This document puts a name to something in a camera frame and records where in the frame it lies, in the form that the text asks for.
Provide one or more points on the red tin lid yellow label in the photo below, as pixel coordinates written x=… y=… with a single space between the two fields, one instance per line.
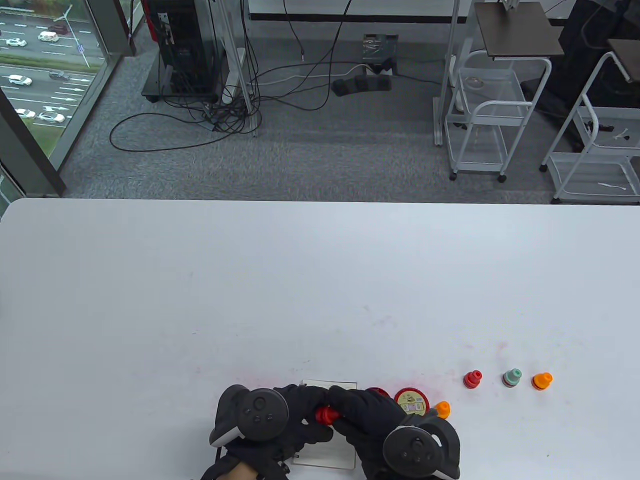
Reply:
x=411 y=400

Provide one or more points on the long white table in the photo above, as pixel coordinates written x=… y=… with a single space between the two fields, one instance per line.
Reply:
x=400 y=6

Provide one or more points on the person's right hand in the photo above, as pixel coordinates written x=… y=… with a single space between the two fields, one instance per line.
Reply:
x=370 y=407

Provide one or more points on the glass window dark frame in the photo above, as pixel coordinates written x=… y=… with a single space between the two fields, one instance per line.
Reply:
x=45 y=60

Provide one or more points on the person's left forearm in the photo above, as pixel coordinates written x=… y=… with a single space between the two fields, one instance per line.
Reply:
x=242 y=472

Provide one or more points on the red reward stamp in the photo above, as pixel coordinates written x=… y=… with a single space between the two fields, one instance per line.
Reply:
x=326 y=415
x=472 y=379

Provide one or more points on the brown top side table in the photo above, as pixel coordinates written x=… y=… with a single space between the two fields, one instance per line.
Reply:
x=517 y=30
x=627 y=57

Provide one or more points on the person's left hand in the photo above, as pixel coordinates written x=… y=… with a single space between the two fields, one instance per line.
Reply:
x=305 y=400

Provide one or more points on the black computer tower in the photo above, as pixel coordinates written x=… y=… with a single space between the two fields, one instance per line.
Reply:
x=182 y=50

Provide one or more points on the aluminium profile leg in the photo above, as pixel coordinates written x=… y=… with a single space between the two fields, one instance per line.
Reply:
x=252 y=120

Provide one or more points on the dark grey right hand controller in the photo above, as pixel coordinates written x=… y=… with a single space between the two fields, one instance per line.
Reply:
x=412 y=450

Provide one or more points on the tall aluminium pole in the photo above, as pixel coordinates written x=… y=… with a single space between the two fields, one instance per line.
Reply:
x=452 y=30

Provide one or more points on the small white dish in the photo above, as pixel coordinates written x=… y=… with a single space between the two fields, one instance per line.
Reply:
x=474 y=82

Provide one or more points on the dark grey hand controller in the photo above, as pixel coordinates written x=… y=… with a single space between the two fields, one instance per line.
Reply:
x=260 y=412
x=412 y=450

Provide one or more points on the green reward stamp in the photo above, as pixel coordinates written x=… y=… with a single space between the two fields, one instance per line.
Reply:
x=511 y=377

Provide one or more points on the orange reward stamp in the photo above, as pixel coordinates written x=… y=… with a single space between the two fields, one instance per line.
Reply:
x=443 y=409
x=542 y=381

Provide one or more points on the black wrapped box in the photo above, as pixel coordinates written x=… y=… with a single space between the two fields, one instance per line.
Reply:
x=380 y=52

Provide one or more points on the dark grey left hand controller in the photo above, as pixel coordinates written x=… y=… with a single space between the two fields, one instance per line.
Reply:
x=260 y=412

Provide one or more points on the white spiral lined notebook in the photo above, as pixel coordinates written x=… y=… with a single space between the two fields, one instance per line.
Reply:
x=330 y=452

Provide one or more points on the red ink pad tin base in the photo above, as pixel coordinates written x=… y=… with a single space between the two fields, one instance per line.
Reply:
x=380 y=391

